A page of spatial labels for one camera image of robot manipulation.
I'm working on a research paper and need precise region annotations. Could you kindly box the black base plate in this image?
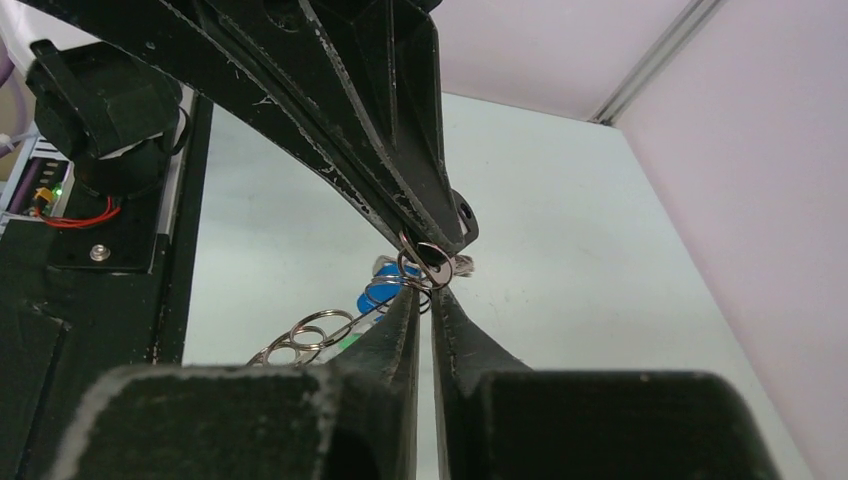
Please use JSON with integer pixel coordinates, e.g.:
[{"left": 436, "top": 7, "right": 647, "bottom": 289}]
[{"left": 1, "top": 97, "right": 213, "bottom": 479}]

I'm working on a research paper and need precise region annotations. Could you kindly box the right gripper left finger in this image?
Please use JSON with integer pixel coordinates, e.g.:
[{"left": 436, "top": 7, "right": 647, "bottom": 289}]
[{"left": 47, "top": 288, "right": 420, "bottom": 479}]

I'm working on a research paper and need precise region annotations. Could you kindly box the keyring with tagged keys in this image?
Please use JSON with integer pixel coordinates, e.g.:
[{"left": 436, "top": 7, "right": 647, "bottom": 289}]
[{"left": 246, "top": 232, "right": 475, "bottom": 367}]

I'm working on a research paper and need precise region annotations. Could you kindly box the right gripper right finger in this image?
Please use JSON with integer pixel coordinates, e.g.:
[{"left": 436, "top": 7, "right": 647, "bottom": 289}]
[{"left": 431, "top": 289, "right": 780, "bottom": 479}]

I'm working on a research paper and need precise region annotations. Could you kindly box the right aluminium frame post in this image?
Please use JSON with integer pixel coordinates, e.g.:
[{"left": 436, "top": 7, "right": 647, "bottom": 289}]
[{"left": 589, "top": 0, "right": 725, "bottom": 127}]

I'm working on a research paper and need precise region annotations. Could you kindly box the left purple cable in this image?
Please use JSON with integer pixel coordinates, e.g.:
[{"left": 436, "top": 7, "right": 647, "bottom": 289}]
[{"left": 0, "top": 39, "right": 34, "bottom": 160}]

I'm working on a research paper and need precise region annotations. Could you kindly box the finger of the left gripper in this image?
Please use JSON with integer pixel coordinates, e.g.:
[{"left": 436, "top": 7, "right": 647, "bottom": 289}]
[
  {"left": 19, "top": 1, "right": 438, "bottom": 244},
  {"left": 196, "top": 1, "right": 473, "bottom": 254}
]

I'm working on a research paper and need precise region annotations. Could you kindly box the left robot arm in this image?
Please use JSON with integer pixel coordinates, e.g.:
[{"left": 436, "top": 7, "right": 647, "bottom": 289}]
[{"left": 28, "top": 0, "right": 479, "bottom": 255}]

